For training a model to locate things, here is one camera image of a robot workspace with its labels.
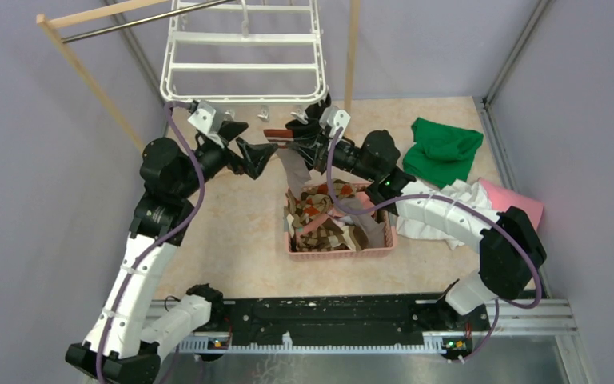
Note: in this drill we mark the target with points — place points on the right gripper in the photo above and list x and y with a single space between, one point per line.
316 149

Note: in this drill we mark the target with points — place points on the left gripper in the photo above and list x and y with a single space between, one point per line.
254 156

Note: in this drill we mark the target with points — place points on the grey orange striped sock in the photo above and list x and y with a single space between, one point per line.
296 169

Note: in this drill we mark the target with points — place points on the white clip hanger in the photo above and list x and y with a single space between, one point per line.
245 53

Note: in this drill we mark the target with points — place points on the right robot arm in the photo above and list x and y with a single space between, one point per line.
364 179

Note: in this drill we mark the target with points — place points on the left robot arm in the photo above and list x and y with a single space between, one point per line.
122 346

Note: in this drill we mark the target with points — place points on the pink plastic basket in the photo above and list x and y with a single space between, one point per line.
380 216

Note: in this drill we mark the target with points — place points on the brown striped sock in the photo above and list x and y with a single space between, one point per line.
325 239

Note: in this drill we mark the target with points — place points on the grey cloth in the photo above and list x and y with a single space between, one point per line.
364 230

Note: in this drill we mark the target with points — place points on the green cloth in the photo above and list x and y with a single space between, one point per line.
441 154

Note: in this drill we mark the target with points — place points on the white cloth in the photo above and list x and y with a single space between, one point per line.
473 194

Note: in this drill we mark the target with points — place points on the metal rack rod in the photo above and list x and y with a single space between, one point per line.
126 25

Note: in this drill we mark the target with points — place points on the pink cloth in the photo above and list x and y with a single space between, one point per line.
502 198

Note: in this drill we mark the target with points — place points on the wooden drying rack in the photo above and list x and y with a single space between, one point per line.
90 85

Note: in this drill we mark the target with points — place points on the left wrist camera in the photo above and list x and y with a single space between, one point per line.
207 120

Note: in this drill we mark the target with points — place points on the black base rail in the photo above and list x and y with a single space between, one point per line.
338 321

